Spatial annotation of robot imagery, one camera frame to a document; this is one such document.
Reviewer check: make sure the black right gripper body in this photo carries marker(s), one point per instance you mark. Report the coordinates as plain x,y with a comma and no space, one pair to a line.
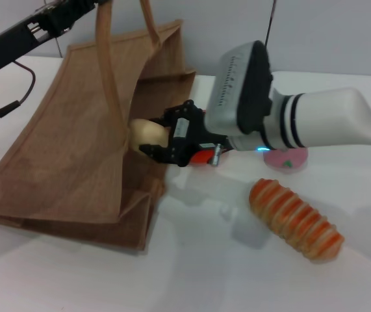
188,136

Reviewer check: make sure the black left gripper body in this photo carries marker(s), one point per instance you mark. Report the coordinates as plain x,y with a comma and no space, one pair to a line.
16,35

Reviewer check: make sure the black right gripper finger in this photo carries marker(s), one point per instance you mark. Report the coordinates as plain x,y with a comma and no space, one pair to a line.
159,119
154,151

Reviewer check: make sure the cream egg yolk pastry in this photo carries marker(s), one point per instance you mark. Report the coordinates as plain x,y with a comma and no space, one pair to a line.
147,133

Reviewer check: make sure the brown jute handbag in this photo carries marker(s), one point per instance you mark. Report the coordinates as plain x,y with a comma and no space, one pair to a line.
58,146

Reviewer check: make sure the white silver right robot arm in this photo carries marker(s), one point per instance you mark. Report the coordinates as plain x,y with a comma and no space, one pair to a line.
302,110

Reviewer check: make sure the orange fruit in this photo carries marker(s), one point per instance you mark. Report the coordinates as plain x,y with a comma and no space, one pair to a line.
199,158

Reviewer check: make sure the pink peach bun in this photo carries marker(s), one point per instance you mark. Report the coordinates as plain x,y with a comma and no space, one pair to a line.
286,161

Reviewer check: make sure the orange striped bread roll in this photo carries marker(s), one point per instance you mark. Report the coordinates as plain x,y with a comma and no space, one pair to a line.
295,219

